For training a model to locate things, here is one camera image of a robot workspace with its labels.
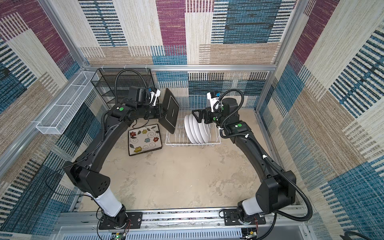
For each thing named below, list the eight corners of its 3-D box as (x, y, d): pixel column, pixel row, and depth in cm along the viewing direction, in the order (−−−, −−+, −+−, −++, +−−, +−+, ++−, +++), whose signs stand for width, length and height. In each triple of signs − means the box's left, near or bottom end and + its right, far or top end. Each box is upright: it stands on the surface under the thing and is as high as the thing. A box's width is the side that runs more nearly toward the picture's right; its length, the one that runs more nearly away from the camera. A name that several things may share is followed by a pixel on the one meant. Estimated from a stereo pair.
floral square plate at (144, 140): (130, 156, 97) (128, 155, 95) (129, 132, 109) (127, 130, 107) (162, 148, 100) (162, 146, 99) (158, 125, 113) (157, 123, 111)
